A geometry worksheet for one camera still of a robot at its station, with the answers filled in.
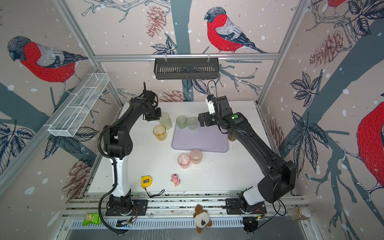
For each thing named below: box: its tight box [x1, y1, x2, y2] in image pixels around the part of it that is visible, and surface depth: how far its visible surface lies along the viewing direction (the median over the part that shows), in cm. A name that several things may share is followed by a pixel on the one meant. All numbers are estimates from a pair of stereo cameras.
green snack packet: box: [82, 212, 101, 227], surface depth 71 cm
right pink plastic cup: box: [189, 149, 203, 165], surface depth 88 cm
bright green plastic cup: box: [176, 115, 187, 130], surface depth 106 cm
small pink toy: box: [170, 173, 180, 187], surface depth 82 cm
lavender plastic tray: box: [172, 118, 229, 153], surface depth 101 cm
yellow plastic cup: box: [153, 124, 167, 142], surface depth 100 cm
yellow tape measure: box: [141, 175, 153, 188], surface depth 83 cm
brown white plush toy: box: [193, 204, 213, 234], surface depth 70 cm
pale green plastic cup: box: [186, 117, 198, 131], surface depth 106 cm
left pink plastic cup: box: [177, 153, 191, 170], surface depth 89 cm
